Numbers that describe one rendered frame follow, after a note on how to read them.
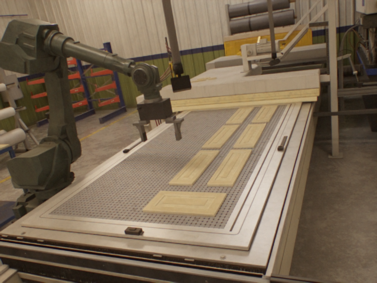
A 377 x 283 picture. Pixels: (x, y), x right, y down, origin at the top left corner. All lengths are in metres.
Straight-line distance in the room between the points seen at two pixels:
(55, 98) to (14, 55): 0.55
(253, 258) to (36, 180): 2.10
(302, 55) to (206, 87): 2.48
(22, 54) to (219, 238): 2.05
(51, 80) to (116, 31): 7.25
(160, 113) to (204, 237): 1.03
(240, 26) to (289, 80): 3.85
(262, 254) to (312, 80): 2.99
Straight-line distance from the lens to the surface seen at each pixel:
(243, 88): 4.52
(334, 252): 3.13
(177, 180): 2.52
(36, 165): 3.12
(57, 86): 3.23
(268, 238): 1.83
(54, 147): 3.23
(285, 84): 4.42
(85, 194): 2.75
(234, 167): 2.58
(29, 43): 2.95
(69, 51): 2.81
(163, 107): 2.45
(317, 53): 6.58
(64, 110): 3.26
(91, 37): 10.93
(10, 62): 3.02
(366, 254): 3.15
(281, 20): 7.87
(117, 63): 2.59
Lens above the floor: 1.92
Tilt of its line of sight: 20 degrees down
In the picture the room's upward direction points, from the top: 10 degrees counter-clockwise
